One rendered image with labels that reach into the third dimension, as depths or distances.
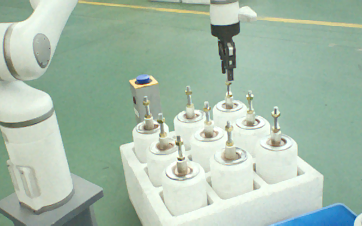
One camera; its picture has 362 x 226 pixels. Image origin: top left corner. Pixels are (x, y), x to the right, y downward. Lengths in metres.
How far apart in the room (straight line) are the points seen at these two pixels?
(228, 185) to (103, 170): 0.61
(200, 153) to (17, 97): 0.48
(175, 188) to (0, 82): 0.41
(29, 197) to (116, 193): 0.57
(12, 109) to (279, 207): 0.61
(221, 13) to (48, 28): 0.48
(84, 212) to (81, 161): 0.72
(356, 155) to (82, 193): 0.93
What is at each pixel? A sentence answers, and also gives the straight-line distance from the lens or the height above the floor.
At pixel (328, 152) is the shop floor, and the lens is 1.50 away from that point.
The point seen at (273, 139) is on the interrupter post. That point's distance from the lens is 1.02.
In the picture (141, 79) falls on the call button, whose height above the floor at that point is 0.33.
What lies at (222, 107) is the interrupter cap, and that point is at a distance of 1.21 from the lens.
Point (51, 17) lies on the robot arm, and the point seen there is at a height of 0.62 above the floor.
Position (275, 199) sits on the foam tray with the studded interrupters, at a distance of 1.01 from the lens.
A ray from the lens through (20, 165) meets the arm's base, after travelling 0.80.
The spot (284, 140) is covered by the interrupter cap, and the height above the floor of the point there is 0.25.
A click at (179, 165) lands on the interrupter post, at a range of 0.93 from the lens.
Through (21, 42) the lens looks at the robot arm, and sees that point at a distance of 0.70.
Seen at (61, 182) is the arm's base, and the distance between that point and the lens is 0.82.
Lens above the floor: 0.77
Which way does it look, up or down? 26 degrees down
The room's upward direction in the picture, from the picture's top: 6 degrees counter-clockwise
